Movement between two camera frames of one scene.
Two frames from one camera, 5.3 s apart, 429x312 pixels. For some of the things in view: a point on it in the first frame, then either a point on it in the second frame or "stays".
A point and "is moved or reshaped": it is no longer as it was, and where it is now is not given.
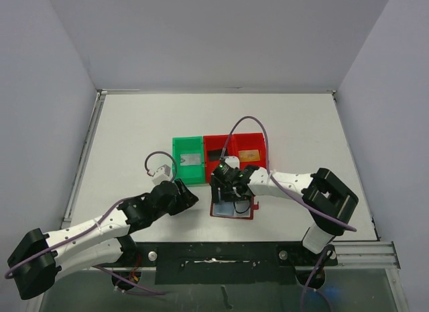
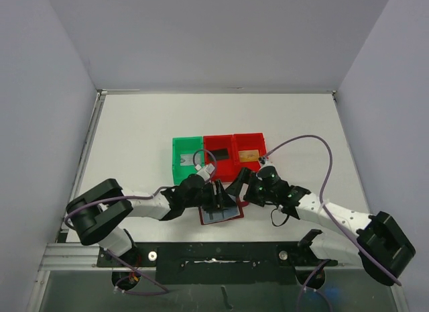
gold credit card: x=249 y=156 stays
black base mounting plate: x=228 y=263 stays
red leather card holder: x=242 y=209 is moved or reshaped
